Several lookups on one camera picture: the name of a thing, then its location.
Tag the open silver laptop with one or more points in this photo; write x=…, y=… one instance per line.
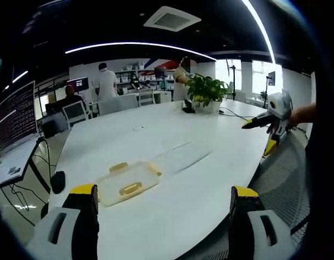
x=16, y=127

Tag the green potted plant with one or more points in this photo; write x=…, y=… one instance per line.
x=206, y=90

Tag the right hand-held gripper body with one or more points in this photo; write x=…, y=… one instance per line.
x=279, y=105

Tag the black device on table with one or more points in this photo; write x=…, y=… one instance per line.
x=188, y=108

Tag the grey mesh office chair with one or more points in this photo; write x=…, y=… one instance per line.
x=283, y=187

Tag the ceiling air conditioner vent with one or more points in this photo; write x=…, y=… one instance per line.
x=172, y=19

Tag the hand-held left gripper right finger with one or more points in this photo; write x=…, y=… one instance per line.
x=253, y=233

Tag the black tripod stand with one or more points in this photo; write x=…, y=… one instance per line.
x=232, y=78

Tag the curved ceiling light strip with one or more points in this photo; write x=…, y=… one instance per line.
x=262, y=29
x=140, y=44

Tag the tripod with black screen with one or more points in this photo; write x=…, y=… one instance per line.
x=271, y=80

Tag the black desktop monitor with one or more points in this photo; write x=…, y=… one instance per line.
x=78, y=84

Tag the clear container with yellow latches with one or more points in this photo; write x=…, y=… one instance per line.
x=121, y=181

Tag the white mesh office chair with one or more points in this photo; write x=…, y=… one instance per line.
x=74, y=112

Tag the person's dark clothing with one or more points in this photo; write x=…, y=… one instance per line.
x=322, y=140

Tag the storage shelves with boxes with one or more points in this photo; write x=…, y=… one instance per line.
x=145, y=74

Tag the clear plastic lid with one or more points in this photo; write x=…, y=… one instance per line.
x=184, y=157

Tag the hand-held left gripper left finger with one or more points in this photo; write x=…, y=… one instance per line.
x=61, y=233

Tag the black laptop stand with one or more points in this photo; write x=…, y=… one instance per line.
x=34, y=165

